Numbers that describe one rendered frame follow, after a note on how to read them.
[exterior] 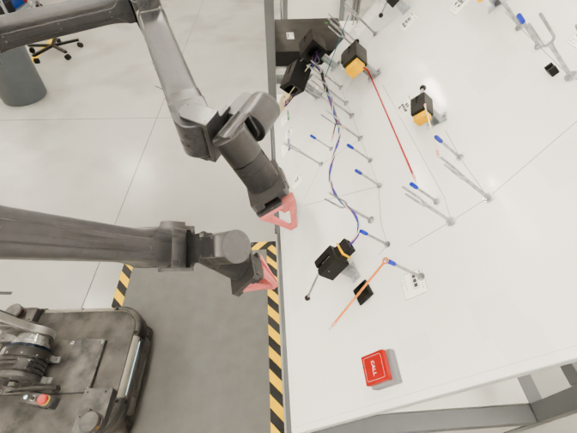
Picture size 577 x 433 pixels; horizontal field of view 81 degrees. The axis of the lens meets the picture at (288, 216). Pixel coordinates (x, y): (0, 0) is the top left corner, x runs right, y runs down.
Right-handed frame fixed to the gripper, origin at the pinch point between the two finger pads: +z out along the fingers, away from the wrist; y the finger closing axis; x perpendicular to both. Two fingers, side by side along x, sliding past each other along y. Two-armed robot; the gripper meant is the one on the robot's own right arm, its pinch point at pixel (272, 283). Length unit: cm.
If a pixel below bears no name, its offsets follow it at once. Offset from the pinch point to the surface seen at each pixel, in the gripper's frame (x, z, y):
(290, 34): -41, 0, 113
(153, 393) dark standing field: 112, 38, 38
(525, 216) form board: -43.5, 8.8, -15.9
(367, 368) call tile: -7.9, 11.0, -21.1
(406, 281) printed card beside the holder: -21.9, 12.2, -10.7
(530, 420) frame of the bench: -18, 63, -27
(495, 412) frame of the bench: -13, 58, -24
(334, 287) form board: -6.3, 14.6, 1.0
